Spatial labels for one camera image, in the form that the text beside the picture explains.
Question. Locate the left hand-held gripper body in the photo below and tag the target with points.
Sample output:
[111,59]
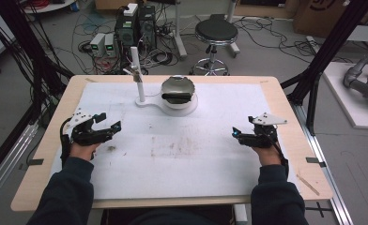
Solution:
[88,135]

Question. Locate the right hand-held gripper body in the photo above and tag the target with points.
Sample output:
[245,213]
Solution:
[260,137]

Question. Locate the white stand with hook pole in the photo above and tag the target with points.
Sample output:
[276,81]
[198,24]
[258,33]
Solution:
[140,92]

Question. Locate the white bowl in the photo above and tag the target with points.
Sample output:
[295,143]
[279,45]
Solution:
[179,106]

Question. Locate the person's left hand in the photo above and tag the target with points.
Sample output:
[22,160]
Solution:
[83,151]

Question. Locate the person's right hand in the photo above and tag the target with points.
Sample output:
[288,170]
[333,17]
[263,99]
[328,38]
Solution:
[269,155]

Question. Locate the wooden table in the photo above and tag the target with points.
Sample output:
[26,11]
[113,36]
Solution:
[301,146]

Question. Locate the thin wooden stick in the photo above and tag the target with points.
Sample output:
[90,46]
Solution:
[308,185]

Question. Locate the grey power supply unit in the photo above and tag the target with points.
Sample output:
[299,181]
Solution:
[110,46]
[97,45]

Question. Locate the white table mat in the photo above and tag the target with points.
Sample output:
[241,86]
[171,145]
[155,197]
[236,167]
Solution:
[172,175]

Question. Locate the white table leg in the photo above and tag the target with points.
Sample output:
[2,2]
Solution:
[240,215]

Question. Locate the black computer tower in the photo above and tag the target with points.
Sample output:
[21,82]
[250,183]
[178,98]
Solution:
[147,28]
[126,34]

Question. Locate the white floor board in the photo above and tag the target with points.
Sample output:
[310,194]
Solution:
[348,106]

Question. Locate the black round stool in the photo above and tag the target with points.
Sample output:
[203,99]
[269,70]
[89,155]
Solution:
[216,31]

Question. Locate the white power adapter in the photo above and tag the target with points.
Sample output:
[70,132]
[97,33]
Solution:
[130,9]

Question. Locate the cardboard box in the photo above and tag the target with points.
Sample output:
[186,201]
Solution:
[313,15]

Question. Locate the aluminium floor rail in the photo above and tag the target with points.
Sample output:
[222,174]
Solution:
[7,156]
[326,175]

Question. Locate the black metal frame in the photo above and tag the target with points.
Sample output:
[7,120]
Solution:
[22,40]
[332,43]

